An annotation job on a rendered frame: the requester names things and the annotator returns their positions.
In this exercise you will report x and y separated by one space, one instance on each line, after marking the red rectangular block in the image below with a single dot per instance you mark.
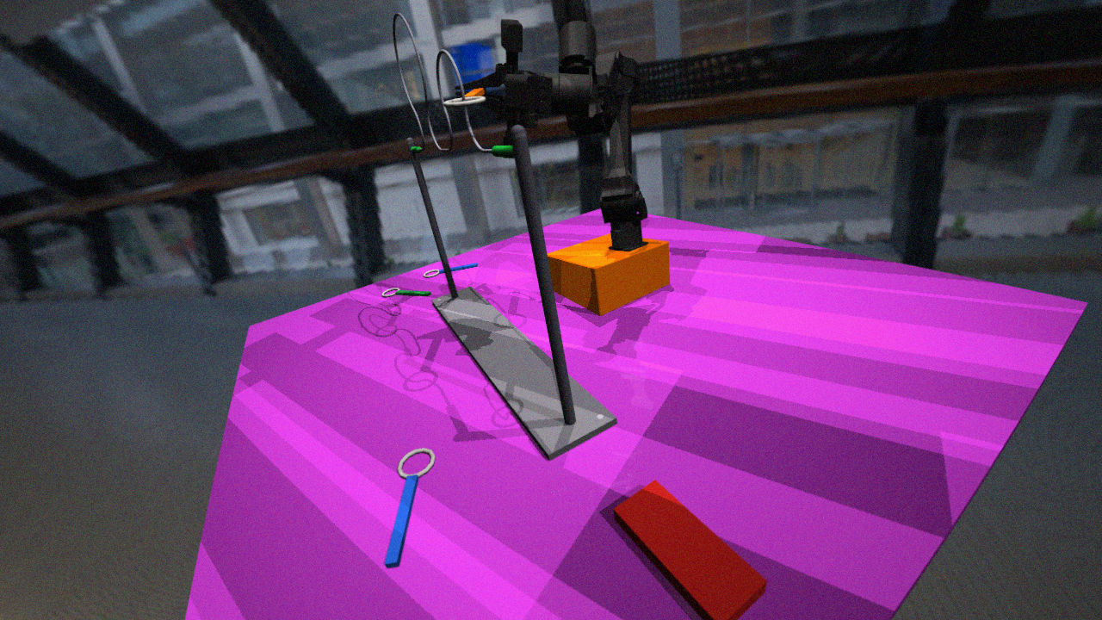
716 582

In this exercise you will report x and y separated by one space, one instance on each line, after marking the green stick with grey loop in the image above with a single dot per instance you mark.
405 292

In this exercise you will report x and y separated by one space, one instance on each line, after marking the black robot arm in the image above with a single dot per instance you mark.
596 94

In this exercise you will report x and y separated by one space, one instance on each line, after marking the blue flat handle with white ring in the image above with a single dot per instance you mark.
452 269
405 508

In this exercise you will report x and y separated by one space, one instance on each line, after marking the orange bar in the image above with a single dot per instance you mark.
472 98

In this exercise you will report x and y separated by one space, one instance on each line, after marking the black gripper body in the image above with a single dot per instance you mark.
512 41

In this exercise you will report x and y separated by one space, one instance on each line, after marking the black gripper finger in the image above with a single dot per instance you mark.
492 102
491 80

